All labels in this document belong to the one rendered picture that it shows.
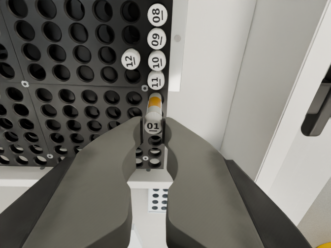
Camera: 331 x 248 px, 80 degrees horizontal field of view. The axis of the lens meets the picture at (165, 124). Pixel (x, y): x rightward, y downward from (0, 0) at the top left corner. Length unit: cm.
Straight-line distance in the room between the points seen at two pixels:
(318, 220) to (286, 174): 198
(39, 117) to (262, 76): 19
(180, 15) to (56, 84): 12
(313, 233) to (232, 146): 242
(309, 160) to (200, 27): 36
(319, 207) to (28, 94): 225
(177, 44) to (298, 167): 37
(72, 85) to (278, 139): 16
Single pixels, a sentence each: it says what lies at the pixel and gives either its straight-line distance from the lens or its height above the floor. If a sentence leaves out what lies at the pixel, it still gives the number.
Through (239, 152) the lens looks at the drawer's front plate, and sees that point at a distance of 23.
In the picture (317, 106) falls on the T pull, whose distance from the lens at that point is 20.
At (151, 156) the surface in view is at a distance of 20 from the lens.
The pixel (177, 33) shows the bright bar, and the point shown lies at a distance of 20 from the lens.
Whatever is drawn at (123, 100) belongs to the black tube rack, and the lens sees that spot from 17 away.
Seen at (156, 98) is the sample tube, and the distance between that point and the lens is 15.
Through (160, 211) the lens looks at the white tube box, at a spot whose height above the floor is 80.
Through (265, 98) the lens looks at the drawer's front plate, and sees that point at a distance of 18.
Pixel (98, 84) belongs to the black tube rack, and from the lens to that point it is 17.
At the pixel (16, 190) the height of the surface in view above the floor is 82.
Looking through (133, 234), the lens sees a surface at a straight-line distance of 57.
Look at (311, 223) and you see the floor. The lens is 246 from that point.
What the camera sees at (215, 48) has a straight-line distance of 22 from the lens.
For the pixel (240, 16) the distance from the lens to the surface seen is 23.
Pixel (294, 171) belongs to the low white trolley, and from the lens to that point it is 50.
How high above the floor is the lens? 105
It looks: 58 degrees down
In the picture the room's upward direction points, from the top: 178 degrees clockwise
